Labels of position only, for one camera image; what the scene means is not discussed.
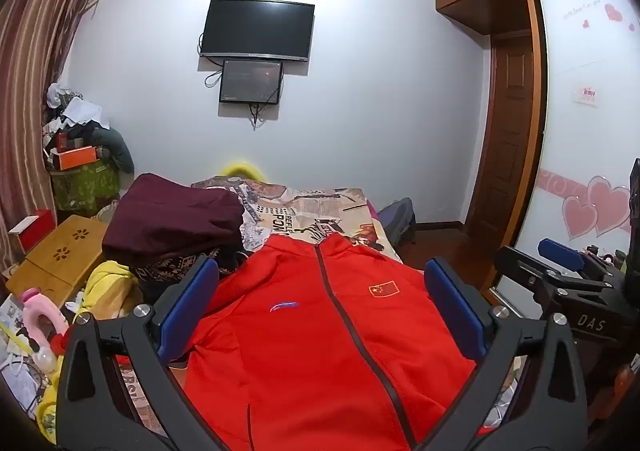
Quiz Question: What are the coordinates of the red zip jacket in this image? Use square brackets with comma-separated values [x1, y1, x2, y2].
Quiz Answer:
[182, 233, 501, 451]

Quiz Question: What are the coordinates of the brown wooden door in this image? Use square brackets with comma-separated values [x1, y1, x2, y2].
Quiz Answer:
[467, 28, 533, 232]

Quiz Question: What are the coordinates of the wooden folding bed table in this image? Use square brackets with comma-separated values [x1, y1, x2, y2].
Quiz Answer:
[6, 215, 108, 309]

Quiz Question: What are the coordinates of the looped white cable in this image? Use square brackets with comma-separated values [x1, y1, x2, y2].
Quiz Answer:
[201, 33, 224, 88]

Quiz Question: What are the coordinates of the pink plastic toy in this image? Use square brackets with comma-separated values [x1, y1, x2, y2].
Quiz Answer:
[20, 287, 68, 347]

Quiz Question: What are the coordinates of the red and white box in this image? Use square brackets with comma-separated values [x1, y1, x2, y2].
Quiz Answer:
[7, 209, 56, 252]

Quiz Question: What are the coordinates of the wooden wardrobe with white door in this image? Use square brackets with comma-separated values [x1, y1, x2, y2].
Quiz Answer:
[434, 0, 640, 293]

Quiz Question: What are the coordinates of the grey purple backpack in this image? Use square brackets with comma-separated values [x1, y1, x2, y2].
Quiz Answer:
[377, 197, 416, 244]

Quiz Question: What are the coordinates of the black wall television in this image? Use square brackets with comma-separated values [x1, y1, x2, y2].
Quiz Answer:
[199, 0, 316, 62]

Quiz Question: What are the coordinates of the maroon garment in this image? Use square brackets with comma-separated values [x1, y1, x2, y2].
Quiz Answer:
[102, 173, 246, 264]

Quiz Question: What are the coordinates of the newspaper print bedsheet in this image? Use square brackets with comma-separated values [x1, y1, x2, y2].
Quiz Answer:
[115, 175, 521, 451]

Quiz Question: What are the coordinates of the floor clutter pile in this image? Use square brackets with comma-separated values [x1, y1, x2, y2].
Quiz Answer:
[0, 296, 66, 414]

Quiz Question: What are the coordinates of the dark patterned garment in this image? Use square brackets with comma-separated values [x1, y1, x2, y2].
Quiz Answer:
[129, 245, 242, 293]

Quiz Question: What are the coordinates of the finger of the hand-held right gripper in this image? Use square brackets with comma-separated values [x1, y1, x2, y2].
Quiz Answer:
[493, 246, 621, 304]
[538, 238, 626, 278]

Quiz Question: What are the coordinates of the yellow blanket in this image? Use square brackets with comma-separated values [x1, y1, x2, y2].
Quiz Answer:
[37, 260, 148, 444]

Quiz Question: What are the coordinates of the orange box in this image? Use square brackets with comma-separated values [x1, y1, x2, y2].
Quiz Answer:
[52, 146, 98, 170]

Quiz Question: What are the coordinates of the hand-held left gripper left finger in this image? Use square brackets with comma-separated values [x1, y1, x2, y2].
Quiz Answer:
[55, 256, 236, 451]

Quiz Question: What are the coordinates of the striped red curtain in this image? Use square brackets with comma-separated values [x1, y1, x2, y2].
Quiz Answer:
[0, 0, 113, 272]

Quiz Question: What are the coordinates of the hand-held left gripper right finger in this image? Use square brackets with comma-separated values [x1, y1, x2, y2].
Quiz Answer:
[410, 257, 591, 451]

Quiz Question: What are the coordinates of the small black wall monitor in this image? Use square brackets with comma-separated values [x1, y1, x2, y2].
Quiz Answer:
[218, 59, 284, 106]

